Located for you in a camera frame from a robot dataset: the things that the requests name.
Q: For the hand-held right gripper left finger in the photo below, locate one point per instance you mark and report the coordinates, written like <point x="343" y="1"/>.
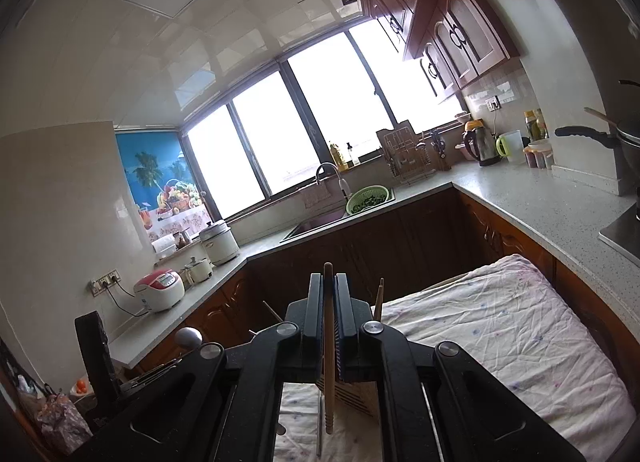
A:
<point x="312" y="342"/>

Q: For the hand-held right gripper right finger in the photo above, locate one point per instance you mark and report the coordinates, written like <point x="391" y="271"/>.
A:
<point x="345" y="342"/>

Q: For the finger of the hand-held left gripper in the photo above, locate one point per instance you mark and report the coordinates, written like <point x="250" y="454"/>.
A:
<point x="92" y="352"/>

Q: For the wooden utensil holder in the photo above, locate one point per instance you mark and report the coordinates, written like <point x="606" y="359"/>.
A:
<point x="355" y="397"/>

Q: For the plastic bags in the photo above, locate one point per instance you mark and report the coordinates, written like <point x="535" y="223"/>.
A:
<point x="55" y="417"/>

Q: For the red and white rice cooker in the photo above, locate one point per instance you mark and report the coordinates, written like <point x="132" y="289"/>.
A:
<point x="160" y="287"/>

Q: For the wooden base cabinets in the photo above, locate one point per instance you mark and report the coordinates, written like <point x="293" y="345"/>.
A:
<point x="400" y="242"/>

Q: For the kitchen sink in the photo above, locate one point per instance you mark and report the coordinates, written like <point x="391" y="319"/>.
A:
<point x="315" y="227"/>

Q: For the small white cooking pot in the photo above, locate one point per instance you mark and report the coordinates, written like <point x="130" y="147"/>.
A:
<point x="197" y="269"/>

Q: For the large white rice cooker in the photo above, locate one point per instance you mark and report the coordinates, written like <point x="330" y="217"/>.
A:
<point x="220" y="244"/>

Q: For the green plastic colander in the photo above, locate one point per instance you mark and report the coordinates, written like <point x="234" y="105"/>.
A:
<point x="365" y="199"/>

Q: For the small metal pot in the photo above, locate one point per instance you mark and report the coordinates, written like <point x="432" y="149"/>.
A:
<point x="182" y="239"/>

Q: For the white floral tablecloth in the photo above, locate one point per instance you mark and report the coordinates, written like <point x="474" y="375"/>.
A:
<point x="500" y="332"/>

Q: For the metal sink faucet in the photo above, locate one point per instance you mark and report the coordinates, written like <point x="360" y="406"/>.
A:
<point x="344" y="186"/>

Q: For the yellow oil bottle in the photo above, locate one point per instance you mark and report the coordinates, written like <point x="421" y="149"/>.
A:
<point x="337" y="157"/>

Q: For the blue fruit print blind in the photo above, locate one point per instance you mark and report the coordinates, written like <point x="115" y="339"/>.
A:
<point x="150" y="167"/>

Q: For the dish rack with cutting boards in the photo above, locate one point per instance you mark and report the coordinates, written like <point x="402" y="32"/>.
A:
<point x="400" y="147"/>

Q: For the dark framed window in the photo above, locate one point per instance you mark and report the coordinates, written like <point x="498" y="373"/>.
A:
<point x="260" y="142"/>

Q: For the steel electric kettle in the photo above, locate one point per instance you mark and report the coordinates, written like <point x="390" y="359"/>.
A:
<point x="482" y="147"/>

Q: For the grey speckled countertop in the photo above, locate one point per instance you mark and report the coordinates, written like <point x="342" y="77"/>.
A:
<point x="540" y="197"/>

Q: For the green plastic cup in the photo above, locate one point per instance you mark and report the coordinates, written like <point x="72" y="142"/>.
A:
<point x="512" y="147"/>

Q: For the seasoning jar set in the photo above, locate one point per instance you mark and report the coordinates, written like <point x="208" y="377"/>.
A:
<point x="540" y="157"/>

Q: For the sauce bottle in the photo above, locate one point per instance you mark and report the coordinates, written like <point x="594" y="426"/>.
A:
<point x="532" y="124"/>

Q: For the gas stove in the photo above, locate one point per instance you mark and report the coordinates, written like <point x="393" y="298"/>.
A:
<point x="625" y="237"/>

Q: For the black wok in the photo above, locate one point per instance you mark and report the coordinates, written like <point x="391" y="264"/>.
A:
<point x="585" y="134"/>

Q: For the wooden spatula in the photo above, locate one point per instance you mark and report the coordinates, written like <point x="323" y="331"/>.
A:
<point x="600" y="116"/>

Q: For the small wall power socket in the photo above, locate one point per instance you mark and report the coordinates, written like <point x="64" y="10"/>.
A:
<point x="493" y="103"/>

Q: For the wooden wall cabinets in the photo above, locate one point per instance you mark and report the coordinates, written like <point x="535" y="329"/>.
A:
<point x="465" y="32"/>

